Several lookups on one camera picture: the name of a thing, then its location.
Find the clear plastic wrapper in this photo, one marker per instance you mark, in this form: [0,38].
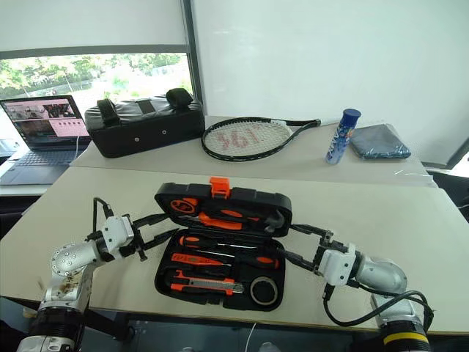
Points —
[416,176]

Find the orange black utility knife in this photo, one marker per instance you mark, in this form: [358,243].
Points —
[205,286]

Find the grey window frame post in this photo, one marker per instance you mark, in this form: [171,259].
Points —
[194,55]

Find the black padded bag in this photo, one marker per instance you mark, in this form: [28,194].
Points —
[146,128]

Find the orange black thick screwdriver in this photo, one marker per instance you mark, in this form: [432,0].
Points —
[262,262]

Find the small white box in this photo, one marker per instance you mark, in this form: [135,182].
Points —
[8,146]

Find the blue grey folded cloth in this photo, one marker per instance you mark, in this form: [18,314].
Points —
[379,143]

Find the dark laptop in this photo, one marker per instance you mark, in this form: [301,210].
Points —
[40,143]

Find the grey rounded shape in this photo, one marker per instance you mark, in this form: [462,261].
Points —
[269,347]

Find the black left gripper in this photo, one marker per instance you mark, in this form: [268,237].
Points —
[138,242]

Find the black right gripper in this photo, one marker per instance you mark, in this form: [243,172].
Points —
[324,243]

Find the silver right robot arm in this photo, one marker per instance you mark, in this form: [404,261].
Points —
[384,275]

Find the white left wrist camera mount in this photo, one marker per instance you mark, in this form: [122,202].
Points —
[115,234]

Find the blue capped bottle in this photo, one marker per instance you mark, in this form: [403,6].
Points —
[340,139]

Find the dark chair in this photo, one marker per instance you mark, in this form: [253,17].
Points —
[454,190]

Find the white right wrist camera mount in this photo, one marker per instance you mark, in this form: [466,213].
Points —
[337,265]

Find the black tennis racket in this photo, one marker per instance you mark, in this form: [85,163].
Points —
[245,139]

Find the white roller blind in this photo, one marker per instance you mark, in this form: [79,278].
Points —
[91,23]

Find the orange black slim screwdriver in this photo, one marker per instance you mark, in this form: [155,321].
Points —
[190,241]

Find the black plastic tool case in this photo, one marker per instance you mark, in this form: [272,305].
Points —
[256,198]

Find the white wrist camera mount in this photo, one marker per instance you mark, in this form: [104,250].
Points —
[337,265]
[115,234]

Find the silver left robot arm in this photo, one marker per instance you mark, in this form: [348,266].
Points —
[69,260]

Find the orange voltage tester pen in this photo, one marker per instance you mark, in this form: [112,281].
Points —
[194,259]

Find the orange black tape measure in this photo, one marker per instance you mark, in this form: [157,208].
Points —
[184,206]

